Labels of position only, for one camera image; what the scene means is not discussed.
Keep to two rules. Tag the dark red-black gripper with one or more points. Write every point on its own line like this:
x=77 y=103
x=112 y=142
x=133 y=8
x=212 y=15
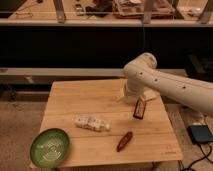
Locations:
x=139 y=109

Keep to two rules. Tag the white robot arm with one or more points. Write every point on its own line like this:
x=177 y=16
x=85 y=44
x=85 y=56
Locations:
x=193 y=93

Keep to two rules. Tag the small white sponge block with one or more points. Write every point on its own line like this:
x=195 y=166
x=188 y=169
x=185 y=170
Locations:
x=149 y=95

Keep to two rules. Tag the white plastic cup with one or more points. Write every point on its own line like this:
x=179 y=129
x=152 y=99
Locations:
x=128 y=96

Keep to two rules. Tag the wooden table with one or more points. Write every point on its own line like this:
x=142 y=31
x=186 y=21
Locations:
x=153 y=138

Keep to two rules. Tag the white plastic bottle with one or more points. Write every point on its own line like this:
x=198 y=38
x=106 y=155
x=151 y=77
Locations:
x=91 y=123

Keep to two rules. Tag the black box on floor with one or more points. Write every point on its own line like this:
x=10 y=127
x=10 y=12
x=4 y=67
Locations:
x=200 y=134

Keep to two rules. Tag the cluttered tray on shelf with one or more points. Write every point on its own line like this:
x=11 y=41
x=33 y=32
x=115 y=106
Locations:
x=135 y=8

